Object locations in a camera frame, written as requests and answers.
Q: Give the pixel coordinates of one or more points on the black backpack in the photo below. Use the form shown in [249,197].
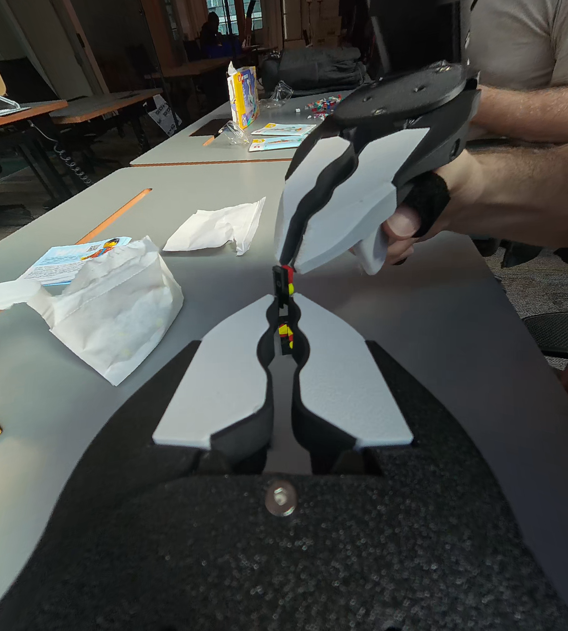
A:
[313,69]

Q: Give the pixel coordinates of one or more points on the torn printed white paper bag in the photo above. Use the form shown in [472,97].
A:
[116,315]

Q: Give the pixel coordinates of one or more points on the person's right hand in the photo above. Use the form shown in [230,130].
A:
[461,207]

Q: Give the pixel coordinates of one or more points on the white blue instruction leaflet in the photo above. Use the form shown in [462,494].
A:
[62,264]

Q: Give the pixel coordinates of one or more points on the small yellow white box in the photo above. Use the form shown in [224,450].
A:
[242,97]

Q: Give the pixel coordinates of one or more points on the black mesh office chair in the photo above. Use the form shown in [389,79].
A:
[565,333]

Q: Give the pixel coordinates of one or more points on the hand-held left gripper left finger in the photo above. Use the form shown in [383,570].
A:
[215,389]

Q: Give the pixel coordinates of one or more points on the long black studded lego strip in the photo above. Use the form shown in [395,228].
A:
[284,306]

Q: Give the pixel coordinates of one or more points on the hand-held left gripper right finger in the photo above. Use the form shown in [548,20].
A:
[353,389]

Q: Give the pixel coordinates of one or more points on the colourful lego pile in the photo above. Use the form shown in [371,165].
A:
[325,105]

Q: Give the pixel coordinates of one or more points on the small colourful leaflet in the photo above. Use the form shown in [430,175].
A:
[284,129]
[276,144]

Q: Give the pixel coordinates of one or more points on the person's right forearm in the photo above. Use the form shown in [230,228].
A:
[540,192]

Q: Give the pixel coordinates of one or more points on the long wood edged desk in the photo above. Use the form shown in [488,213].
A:
[77,104]

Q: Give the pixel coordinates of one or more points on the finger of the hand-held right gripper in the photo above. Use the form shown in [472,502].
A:
[363,197]
[308,173]

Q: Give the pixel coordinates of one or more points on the large plain white paper bag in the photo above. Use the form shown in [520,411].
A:
[215,227]

